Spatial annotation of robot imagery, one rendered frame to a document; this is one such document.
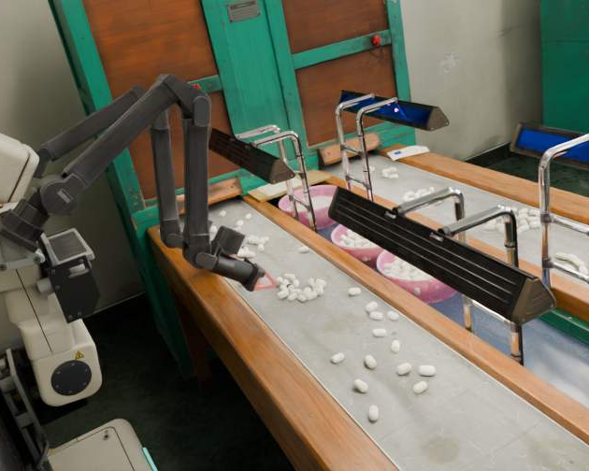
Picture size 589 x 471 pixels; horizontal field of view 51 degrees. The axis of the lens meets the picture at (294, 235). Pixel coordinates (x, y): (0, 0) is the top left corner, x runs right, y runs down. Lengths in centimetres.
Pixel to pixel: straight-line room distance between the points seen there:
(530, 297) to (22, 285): 122
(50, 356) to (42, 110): 170
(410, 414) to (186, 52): 165
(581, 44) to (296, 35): 219
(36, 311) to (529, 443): 120
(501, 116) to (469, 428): 367
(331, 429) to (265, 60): 168
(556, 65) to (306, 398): 346
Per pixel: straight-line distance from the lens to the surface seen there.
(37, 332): 170
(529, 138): 172
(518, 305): 100
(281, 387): 140
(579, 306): 161
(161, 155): 189
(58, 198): 144
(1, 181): 159
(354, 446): 122
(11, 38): 318
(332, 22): 270
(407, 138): 294
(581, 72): 434
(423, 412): 131
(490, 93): 464
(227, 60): 250
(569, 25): 434
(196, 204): 154
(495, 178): 234
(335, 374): 144
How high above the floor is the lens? 160
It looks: 24 degrees down
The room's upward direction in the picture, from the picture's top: 12 degrees counter-clockwise
